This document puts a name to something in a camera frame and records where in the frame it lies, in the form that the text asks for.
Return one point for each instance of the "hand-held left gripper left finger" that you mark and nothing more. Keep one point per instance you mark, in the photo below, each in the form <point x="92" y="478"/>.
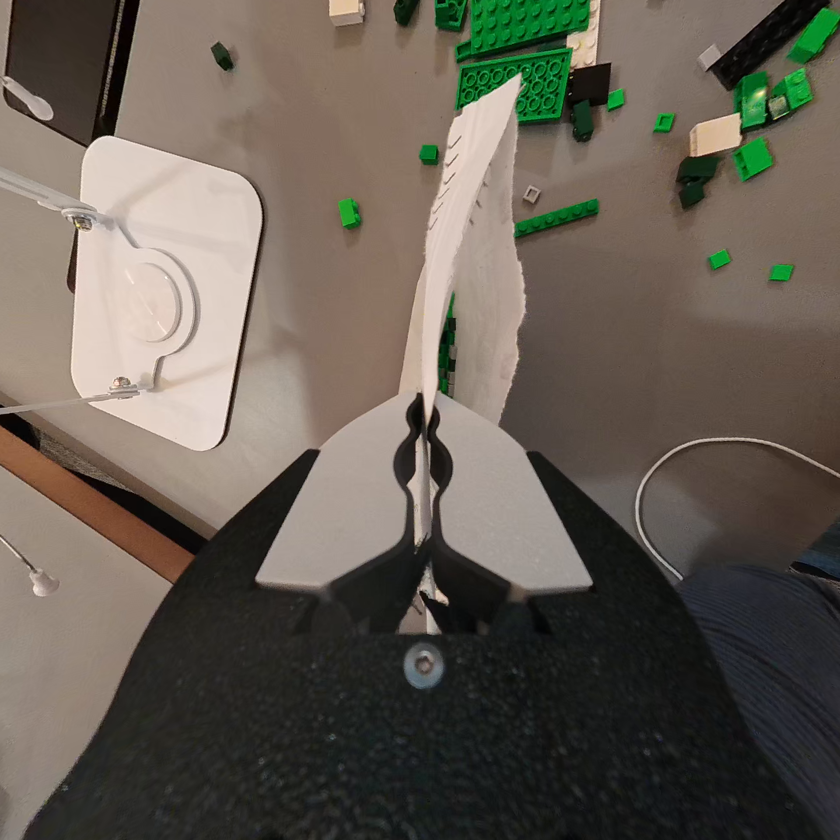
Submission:
<point x="341" y="518"/>

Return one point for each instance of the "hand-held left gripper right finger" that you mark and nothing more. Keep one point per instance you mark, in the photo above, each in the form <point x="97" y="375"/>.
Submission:
<point x="512" y="518"/>

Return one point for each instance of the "white printed paper bag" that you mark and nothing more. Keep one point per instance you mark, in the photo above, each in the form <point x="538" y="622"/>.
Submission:
<point x="485" y="295"/>

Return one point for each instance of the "grey desk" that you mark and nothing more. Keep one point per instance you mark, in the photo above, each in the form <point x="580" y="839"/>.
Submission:
<point x="590" y="361"/>

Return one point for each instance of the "white desk with wooden edge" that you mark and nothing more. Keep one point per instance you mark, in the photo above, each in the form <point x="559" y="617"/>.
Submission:
<point x="65" y="623"/>

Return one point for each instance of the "white metal stand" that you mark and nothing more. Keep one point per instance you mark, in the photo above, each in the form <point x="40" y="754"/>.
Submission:
<point x="210" y="262"/>

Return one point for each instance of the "long green plate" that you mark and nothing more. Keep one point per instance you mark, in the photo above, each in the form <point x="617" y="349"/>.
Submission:
<point x="556" y="218"/>

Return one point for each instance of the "person's torso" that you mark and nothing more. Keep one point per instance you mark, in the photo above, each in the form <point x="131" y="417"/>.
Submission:
<point x="774" y="709"/>

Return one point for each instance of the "small grey tile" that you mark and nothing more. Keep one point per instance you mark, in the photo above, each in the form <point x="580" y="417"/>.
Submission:
<point x="531" y="192"/>

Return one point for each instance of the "green rectangular plate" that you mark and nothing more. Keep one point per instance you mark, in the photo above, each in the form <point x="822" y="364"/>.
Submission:
<point x="551" y="92"/>

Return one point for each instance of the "heap of green toy bricks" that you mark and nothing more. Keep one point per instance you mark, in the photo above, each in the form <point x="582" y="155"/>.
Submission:
<point x="753" y="159"/>

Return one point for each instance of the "white brick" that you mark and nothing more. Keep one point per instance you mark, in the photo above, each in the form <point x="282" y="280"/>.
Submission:
<point x="346" y="10"/>
<point x="715" y="134"/>

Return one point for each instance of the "black square plate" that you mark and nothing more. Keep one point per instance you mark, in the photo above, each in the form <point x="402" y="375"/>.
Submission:
<point x="590" y="84"/>

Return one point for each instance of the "dark green small brick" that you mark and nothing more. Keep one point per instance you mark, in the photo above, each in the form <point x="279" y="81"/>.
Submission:
<point x="222" y="56"/>

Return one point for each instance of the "white plate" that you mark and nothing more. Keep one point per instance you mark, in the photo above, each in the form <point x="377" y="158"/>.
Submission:
<point x="584" y="39"/>

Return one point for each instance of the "green studded plate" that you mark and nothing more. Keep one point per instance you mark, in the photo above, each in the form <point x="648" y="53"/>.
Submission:
<point x="525" y="26"/>

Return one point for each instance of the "grey brick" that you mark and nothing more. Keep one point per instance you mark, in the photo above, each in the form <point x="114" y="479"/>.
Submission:
<point x="709" y="58"/>

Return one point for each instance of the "dark green two-stud brick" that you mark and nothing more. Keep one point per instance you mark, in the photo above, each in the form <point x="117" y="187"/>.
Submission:
<point x="405" y="10"/>

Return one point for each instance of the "black tablet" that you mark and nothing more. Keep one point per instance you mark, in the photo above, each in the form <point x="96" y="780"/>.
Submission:
<point x="65" y="65"/>

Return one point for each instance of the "long black plate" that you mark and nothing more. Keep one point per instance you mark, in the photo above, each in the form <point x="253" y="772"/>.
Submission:
<point x="768" y="43"/>

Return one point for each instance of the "green bracket piece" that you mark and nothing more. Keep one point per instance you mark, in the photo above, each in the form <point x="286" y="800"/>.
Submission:
<point x="451" y="13"/>

